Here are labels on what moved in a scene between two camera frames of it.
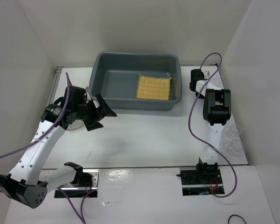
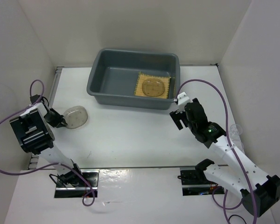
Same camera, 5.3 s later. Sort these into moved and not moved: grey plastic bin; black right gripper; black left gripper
Moved: black right gripper; black left gripper
Not moved: grey plastic bin
